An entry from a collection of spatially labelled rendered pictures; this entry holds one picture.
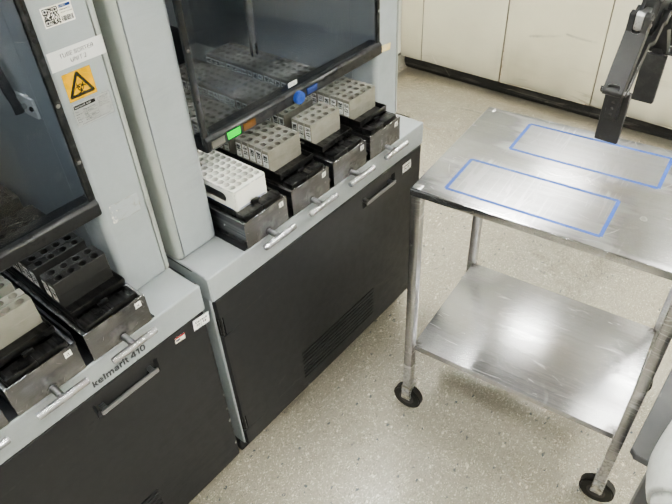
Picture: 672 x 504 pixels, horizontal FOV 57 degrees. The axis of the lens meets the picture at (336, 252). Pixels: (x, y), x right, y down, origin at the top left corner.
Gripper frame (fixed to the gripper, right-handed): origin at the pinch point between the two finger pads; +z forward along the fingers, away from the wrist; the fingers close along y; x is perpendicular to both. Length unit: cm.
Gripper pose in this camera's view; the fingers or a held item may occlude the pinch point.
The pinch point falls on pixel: (626, 112)
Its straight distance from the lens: 95.9
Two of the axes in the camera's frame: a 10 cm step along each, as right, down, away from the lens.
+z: 0.4, 7.6, 6.5
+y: 6.3, -5.2, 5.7
